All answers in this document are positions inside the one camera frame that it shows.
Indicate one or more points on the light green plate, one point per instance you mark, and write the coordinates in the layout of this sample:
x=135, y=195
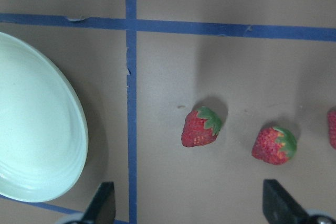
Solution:
x=44, y=134

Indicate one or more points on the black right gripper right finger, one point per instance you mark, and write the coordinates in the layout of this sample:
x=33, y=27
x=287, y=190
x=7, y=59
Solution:
x=279, y=206

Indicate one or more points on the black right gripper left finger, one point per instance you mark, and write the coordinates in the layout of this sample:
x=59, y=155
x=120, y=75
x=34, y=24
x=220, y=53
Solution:
x=102, y=207

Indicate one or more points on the red strawberry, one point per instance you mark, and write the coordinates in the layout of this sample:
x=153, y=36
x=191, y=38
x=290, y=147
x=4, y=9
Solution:
x=201, y=127
x=274, y=145
x=331, y=117

